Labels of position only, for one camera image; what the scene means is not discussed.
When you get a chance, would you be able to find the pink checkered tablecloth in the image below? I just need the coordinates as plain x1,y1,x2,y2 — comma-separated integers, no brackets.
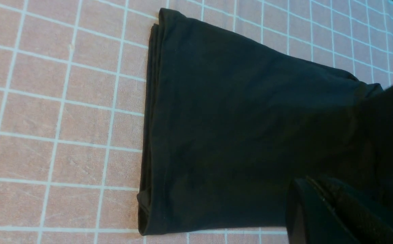
0,0,393,244

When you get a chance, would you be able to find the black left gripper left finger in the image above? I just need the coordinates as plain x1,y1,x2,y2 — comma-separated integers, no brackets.
285,177,393,244

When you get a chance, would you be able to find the dark gray long-sleeve shirt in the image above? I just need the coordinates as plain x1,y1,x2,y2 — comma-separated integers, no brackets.
137,8,392,235

